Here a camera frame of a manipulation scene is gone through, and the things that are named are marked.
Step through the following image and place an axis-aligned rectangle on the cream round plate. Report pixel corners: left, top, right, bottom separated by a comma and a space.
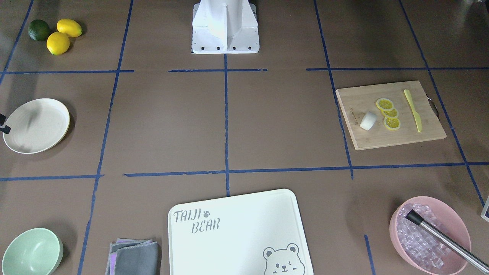
3, 99, 70, 154

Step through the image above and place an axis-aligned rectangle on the white steamed bun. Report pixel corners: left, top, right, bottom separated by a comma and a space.
360, 112, 377, 131

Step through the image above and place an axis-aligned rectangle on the cream bear tray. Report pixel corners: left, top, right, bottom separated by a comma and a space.
168, 189, 314, 275

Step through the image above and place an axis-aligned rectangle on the yellow lemon near lime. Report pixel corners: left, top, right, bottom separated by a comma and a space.
47, 32, 70, 56

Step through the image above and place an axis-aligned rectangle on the green lime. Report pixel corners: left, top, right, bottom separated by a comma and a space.
28, 19, 52, 41

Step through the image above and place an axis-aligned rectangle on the yellow lemon far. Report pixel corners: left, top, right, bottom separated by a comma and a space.
57, 18, 83, 38

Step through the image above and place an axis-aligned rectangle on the green bowl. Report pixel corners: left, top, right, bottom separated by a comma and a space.
2, 228, 63, 275

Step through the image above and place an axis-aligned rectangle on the grey folded cloth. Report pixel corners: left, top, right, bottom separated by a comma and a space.
105, 239, 159, 275

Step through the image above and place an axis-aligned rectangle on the bamboo cutting board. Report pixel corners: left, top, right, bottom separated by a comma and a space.
336, 81, 447, 151

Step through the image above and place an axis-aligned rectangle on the lemon slice top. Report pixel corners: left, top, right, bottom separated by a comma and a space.
376, 98, 395, 112

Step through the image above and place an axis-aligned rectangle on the lemon slice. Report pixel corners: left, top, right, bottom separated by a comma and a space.
381, 108, 398, 120
376, 98, 395, 112
383, 117, 401, 131

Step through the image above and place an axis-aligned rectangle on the lemon slice bottom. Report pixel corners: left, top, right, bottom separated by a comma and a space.
383, 117, 401, 131

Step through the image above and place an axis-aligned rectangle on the lemon slice middle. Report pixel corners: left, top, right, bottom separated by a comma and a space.
381, 108, 398, 120

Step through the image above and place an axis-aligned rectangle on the yellow plastic knife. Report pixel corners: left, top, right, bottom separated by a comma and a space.
403, 89, 423, 133

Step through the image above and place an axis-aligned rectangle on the pink bowl with ice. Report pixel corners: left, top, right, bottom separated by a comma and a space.
389, 196, 471, 275

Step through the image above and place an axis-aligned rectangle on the cup rack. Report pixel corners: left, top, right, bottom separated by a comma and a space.
480, 197, 489, 222

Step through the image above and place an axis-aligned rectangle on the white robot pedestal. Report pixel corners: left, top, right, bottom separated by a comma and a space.
191, 0, 260, 54

